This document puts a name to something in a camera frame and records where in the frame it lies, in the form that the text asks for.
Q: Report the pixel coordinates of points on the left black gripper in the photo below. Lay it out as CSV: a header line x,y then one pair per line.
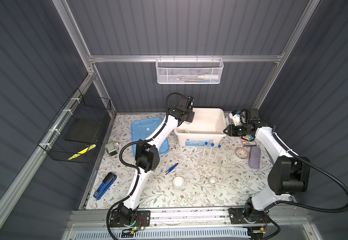
x,y
190,114

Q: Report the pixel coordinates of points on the white wire mesh basket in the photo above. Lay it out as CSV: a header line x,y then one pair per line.
x,y
185,72

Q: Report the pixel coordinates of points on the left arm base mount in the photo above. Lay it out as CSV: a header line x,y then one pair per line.
x,y
129,219

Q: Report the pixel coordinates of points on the blue clip at table edge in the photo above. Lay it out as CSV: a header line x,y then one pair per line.
x,y
105,185

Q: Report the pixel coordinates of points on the blue plastic tweezers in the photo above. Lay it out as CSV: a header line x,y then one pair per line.
x,y
171,168

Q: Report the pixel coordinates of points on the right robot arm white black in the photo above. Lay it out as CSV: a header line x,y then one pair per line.
x,y
288,176

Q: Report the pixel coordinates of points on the white tube in mesh basket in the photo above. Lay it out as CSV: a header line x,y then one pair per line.
x,y
209,77

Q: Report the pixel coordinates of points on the aluminium rail front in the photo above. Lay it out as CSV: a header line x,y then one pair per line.
x,y
202,216

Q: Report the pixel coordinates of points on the clear plastic test tube rack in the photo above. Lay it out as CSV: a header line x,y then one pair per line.
x,y
206,170

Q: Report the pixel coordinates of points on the black wire mesh basket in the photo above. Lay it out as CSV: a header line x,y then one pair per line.
x,y
88,106

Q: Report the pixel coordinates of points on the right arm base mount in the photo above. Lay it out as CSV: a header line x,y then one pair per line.
x,y
246,216

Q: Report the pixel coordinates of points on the yellow black striped tape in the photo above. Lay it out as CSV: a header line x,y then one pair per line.
x,y
82,152

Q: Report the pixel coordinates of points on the black pad in basket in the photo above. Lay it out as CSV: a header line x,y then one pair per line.
x,y
82,131

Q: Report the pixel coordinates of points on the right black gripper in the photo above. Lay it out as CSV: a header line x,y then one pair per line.
x,y
230,130

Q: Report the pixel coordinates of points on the small white crucible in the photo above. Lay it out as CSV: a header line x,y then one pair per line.
x,y
213,180

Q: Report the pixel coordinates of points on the clear glass conical flask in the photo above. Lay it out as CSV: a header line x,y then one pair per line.
x,y
184,132

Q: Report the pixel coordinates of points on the white plastic storage bin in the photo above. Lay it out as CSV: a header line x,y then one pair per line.
x,y
207,126

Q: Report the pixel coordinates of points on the blue plastic bin lid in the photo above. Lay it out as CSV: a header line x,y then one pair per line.
x,y
142,129

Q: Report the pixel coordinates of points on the colourful marker pack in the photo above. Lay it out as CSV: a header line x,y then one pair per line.
x,y
248,141

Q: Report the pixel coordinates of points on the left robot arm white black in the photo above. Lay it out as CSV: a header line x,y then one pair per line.
x,y
147,156

